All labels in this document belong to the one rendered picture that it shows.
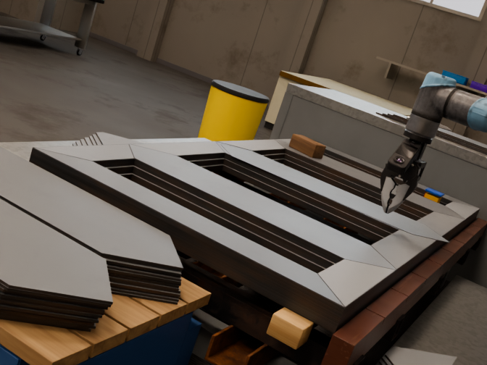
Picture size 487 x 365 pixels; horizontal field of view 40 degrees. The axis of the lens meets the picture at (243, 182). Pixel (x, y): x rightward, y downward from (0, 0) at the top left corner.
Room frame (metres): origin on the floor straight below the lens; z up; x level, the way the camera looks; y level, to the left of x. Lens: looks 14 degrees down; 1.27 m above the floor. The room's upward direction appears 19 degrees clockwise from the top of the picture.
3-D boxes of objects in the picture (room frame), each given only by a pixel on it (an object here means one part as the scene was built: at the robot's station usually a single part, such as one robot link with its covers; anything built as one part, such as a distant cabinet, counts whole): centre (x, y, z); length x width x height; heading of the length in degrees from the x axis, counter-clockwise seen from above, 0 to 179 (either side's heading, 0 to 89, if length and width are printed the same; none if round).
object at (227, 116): (5.04, 0.24, 0.36); 0.46 x 0.46 x 0.73
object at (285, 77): (9.01, -1.13, 0.37); 1.99 x 1.66 x 0.75; 158
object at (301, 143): (2.40, -0.18, 0.89); 0.12 x 0.06 x 0.05; 48
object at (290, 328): (1.05, -0.16, 0.79); 0.06 x 0.05 x 0.04; 66
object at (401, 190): (1.66, -0.39, 0.96); 0.06 x 0.03 x 0.09; 156
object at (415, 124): (1.66, -0.37, 1.14); 0.08 x 0.08 x 0.05
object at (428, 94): (1.66, -0.38, 1.22); 0.09 x 0.08 x 0.11; 55
